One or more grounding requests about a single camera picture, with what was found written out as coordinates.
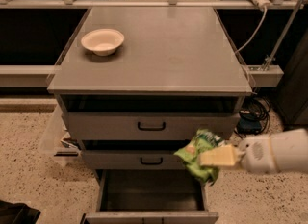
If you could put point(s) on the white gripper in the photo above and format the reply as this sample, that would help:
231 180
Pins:
255 155

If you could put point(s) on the green rice chip bag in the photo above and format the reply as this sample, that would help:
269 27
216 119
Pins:
203 141

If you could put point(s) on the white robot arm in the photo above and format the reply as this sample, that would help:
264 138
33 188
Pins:
290 150

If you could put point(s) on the bottom grey drawer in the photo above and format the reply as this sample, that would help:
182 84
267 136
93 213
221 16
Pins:
150 197

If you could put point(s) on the grey drawer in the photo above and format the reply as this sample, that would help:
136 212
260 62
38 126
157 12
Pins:
132 159
146 126
150 197

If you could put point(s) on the top grey drawer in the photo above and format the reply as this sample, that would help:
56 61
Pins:
146 126

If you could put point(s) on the grey drawer cabinet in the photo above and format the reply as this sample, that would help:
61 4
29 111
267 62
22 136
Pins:
172 60

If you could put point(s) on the middle grey drawer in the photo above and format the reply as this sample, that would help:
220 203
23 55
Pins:
132 159

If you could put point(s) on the blue box on floor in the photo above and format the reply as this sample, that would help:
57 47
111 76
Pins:
248 124

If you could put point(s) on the white paper bowl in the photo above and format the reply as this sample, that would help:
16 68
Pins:
102 42

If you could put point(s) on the clear plastic bin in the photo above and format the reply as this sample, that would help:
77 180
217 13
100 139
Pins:
50 144

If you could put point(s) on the black object bottom left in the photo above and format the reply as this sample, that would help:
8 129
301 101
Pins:
18 213

